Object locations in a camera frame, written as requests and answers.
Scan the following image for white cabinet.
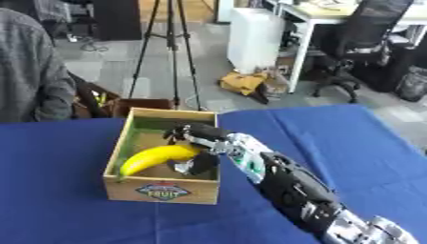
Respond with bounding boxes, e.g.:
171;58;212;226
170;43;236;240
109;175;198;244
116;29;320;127
225;7;287;75

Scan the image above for tan cardboard box green inside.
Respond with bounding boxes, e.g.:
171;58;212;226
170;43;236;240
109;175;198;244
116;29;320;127
101;107;222;206

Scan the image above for black tripod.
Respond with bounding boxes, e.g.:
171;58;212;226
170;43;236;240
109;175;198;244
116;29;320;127
127;0;206;112

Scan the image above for yellow toy banana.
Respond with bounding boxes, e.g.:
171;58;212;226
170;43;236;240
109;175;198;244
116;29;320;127
116;144;204;179

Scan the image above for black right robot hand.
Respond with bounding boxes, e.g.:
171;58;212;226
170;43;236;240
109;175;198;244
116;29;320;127
161;122;235;176

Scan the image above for person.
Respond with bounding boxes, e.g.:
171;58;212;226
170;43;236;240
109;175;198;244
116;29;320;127
0;7;79;124

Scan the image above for white desk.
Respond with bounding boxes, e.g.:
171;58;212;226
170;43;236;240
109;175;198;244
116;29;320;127
265;0;427;94

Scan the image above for yellow bag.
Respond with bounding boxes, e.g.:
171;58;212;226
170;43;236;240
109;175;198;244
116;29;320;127
216;71;271;105

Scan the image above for black office chair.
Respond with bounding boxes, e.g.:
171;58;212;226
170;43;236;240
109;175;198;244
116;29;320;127
310;0;416;104

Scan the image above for brown cardboard box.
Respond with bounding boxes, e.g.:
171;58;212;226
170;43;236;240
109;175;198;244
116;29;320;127
113;97;175;118

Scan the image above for dark mesh bag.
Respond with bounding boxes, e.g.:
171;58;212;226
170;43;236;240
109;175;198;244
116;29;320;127
394;66;427;103

